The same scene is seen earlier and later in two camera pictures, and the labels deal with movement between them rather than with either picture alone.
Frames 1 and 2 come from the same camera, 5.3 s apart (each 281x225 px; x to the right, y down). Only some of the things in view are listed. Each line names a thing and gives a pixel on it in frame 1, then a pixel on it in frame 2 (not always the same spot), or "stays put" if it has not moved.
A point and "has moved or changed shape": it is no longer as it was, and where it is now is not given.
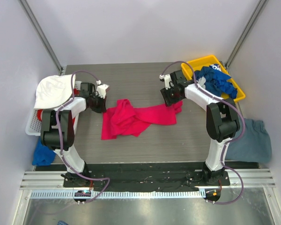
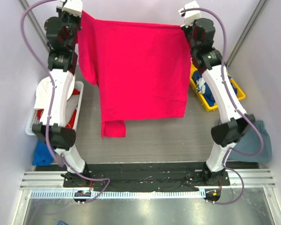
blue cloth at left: (43, 155) stays put
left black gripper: (100, 104) -> (75, 22)
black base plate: (178, 176) stays put
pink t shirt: (123, 119) has moved or changed shape
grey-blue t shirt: (254, 146) stays put
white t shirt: (54, 91) stays put
